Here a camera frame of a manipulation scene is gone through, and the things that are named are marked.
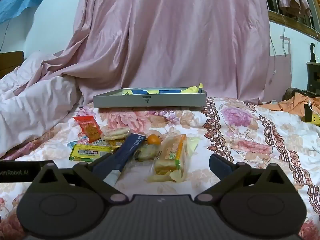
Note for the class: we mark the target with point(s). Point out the yellow green power strip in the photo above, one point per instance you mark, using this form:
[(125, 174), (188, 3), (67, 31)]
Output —
[(313, 118)]

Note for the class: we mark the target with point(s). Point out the brown cloth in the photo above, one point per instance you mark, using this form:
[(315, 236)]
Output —
[(291, 92)]

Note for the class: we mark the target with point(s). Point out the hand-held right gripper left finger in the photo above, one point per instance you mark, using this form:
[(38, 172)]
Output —
[(82, 172)]

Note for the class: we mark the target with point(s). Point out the dark wooden chair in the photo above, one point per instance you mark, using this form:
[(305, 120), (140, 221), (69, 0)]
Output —
[(313, 75)]

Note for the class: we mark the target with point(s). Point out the orange tangerine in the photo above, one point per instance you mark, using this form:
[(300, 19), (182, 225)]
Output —
[(153, 140)]

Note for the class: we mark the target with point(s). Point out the blue and yellow tray lining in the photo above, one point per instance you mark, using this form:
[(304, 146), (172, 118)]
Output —
[(162, 91)]

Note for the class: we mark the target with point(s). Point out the wooden window frame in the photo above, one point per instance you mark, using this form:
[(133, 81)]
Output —
[(287, 21)]

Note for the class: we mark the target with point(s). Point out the gold snack packet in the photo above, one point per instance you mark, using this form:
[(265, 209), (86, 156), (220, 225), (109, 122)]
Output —
[(116, 143)]

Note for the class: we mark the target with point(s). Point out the clear rice cracker packet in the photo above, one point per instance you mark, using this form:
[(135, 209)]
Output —
[(115, 133)]

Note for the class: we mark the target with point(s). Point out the floral bed sheet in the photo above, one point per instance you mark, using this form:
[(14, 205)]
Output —
[(250, 135)]

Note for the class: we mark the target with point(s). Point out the clear pale pastry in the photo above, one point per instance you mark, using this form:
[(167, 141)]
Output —
[(147, 152)]

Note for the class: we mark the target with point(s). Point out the light blue snack packet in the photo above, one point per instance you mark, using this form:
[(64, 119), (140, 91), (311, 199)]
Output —
[(83, 139)]

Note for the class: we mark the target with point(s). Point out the orange cloth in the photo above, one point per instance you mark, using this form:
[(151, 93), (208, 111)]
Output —
[(292, 105)]

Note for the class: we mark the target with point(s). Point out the clear sandwich bread packet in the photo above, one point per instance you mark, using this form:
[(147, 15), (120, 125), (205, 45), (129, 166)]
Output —
[(170, 157)]

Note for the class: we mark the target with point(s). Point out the pink quilt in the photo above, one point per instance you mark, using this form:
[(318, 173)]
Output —
[(175, 30)]

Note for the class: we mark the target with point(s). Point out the pale pink duvet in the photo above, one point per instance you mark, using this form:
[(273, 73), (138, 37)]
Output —
[(37, 105)]

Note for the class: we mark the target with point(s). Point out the wooden headboard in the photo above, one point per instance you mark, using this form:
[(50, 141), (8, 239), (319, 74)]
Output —
[(10, 63)]

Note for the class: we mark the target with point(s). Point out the grey tray box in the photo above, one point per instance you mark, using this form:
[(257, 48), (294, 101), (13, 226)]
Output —
[(150, 101)]

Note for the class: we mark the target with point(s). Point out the small white green packet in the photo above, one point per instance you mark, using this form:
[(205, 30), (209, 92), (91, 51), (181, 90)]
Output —
[(103, 142)]

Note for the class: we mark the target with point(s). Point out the red snack packet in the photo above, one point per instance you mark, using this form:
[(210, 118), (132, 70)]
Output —
[(90, 130)]

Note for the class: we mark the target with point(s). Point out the yellow green snack packet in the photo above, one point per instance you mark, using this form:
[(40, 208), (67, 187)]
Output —
[(87, 152)]

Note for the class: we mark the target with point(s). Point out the dark blue snack packet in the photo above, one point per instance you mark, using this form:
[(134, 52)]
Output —
[(127, 152)]

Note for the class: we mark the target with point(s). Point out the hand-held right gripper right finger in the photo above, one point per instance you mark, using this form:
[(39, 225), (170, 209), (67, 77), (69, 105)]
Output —
[(221, 167)]

